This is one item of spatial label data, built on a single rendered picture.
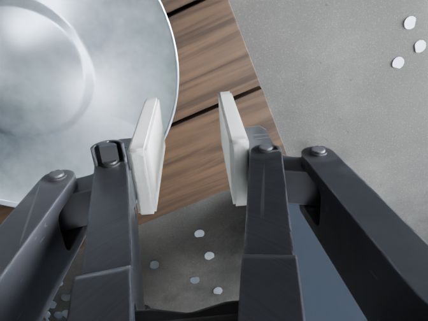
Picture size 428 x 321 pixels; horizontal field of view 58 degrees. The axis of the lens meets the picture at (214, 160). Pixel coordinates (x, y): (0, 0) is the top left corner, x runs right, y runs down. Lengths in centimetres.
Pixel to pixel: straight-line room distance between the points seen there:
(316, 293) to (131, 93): 37
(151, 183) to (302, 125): 66
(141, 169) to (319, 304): 44
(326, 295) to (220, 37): 37
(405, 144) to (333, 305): 44
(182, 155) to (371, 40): 50
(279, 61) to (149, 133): 60
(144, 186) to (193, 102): 24
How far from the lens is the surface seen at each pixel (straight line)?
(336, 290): 58
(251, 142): 17
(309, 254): 64
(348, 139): 84
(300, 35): 75
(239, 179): 16
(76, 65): 38
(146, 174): 15
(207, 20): 37
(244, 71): 38
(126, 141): 18
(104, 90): 39
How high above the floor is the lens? 72
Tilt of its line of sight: 65 degrees down
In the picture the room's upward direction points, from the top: 172 degrees clockwise
